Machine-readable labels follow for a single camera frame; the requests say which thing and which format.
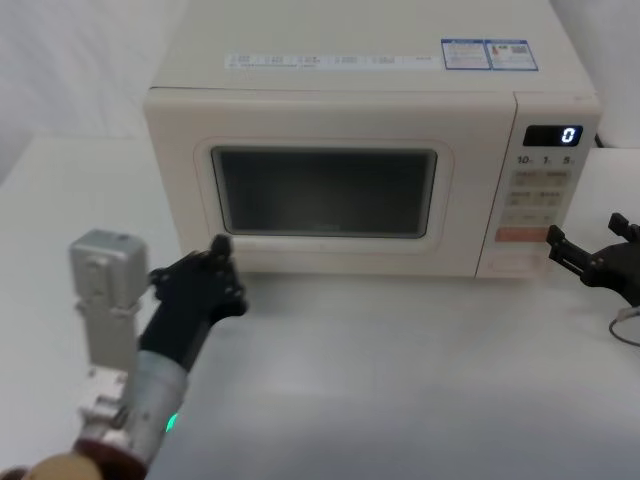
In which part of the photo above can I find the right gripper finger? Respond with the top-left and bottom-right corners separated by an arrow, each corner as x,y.
608,211 -> 640,247
545,224 -> 603,288

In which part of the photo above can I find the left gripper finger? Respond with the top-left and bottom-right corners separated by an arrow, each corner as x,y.
212,236 -> 250,321
148,235 -> 227,301

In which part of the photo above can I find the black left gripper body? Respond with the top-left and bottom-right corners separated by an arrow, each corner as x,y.
138,267 -> 229,372

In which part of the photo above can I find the white table cloth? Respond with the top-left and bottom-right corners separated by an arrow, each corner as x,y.
0,134 -> 640,480

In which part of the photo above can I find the cream microwave oven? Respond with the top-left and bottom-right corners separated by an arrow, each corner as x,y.
142,0 -> 603,281

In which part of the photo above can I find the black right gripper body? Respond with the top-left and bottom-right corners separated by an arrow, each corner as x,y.
581,242 -> 640,312

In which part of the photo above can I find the thin cable with silver plug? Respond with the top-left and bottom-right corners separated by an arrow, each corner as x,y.
608,305 -> 640,347

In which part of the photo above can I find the white curtain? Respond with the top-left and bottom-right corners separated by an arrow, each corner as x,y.
0,0 -> 640,174

